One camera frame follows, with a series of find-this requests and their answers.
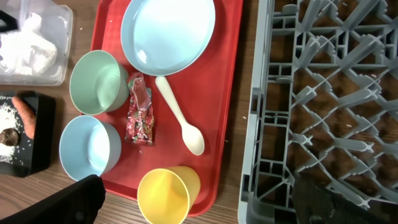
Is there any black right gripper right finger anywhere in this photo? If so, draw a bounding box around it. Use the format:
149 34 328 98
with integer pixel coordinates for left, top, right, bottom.
292 177 382 224

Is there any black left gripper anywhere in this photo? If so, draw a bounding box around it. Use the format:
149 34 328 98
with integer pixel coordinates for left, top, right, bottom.
0 11 19 33

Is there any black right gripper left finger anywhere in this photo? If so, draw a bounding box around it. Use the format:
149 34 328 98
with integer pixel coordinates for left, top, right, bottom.
1 174 106 224

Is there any white napkin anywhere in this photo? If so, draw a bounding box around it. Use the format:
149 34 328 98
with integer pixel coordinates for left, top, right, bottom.
1 12 57 76

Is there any light blue bowl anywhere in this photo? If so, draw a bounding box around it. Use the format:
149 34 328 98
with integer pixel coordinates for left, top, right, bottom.
59 115 122 181

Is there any orange carrot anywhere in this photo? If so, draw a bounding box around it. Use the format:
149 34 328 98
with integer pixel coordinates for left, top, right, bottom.
12 96 36 139

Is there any brown mushroom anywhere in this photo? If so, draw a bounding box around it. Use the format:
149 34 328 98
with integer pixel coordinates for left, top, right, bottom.
0 128 19 146

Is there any red snack wrapper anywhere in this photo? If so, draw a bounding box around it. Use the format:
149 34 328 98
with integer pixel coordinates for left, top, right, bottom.
124 72 155 145

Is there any grey dishwasher rack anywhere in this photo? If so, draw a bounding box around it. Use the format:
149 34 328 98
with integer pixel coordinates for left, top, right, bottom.
238 0 397 223

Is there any clear plastic bin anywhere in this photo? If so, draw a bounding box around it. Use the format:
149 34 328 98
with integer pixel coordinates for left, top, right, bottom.
1 0 73 86

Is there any black tray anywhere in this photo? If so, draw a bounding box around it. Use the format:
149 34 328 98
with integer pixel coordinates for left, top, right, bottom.
1 91 56 177

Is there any yellow plastic cup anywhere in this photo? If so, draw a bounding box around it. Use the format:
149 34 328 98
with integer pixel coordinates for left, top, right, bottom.
137 166 201 224

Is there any white rice pile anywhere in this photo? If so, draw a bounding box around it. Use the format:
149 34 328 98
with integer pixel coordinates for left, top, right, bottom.
1 96 36 165

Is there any green bowl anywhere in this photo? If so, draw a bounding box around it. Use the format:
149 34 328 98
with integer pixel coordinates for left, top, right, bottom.
70 50 129 115

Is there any white plastic spoon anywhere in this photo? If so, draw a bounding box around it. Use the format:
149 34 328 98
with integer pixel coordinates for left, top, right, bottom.
155 77 205 156

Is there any light blue plate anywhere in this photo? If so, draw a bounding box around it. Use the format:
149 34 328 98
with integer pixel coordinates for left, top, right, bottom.
121 0 216 76

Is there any red serving tray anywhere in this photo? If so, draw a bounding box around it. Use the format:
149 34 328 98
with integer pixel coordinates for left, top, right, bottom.
102 0 243 217

